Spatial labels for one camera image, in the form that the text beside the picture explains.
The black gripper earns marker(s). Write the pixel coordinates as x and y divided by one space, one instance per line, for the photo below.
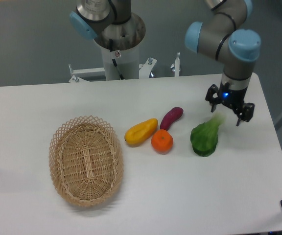
231 94

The green leafy vegetable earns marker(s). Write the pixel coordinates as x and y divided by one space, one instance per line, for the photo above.
204 137

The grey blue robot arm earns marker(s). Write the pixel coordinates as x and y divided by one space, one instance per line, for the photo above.
222 39

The purple sweet potato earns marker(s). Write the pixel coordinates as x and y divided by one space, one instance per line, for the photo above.
170 117

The orange tangerine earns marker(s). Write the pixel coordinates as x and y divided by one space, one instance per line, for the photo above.
162 142

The yellow papaya half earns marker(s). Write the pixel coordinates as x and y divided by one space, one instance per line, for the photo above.
139 133

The woven wicker basket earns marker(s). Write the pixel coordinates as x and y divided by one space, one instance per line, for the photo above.
86 161

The white metal base frame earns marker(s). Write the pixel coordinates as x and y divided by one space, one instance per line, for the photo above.
145 71

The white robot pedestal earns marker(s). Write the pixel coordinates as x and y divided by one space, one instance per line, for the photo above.
119 44

